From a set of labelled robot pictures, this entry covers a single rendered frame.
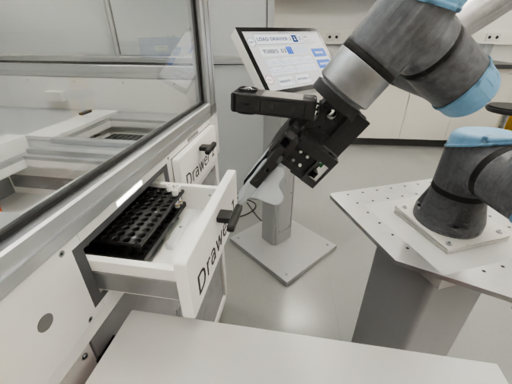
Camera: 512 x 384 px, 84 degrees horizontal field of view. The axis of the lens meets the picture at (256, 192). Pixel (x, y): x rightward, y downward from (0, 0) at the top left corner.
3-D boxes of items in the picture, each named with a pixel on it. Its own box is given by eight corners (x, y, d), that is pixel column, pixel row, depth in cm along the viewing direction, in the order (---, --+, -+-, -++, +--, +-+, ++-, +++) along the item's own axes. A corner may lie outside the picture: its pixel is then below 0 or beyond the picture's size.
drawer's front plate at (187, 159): (217, 156, 95) (215, 124, 90) (184, 201, 70) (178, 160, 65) (212, 156, 95) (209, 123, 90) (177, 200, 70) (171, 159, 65)
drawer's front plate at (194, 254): (238, 212, 66) (236, 168, 61) (194, 321, 41) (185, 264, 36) (230, 211, 66) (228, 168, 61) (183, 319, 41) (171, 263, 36)
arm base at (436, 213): (439, 196, 79) (452, 164, 74) (497, 228, 67) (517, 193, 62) (399, 209, 74) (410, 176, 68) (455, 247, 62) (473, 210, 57)
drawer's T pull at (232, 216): (242, 209, 52) (242, 203, 52) (233, 234, 46) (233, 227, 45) (224, 207, 53) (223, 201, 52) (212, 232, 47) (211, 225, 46)
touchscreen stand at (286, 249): (335, 248, 178) (367, 74, 128) (286, 286, 152) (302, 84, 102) (278, 215, 210) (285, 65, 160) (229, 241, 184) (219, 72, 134)
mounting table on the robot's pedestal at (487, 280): (439, 205, 102) (449, 175, 96) (596, 305, 64) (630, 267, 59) (324, 224, 91) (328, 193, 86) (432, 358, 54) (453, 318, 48)
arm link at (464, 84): (455, 61, 43) (412, 14, 38) (525, 76, 34) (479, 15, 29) (415, 106, 46) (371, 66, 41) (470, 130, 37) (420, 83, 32)
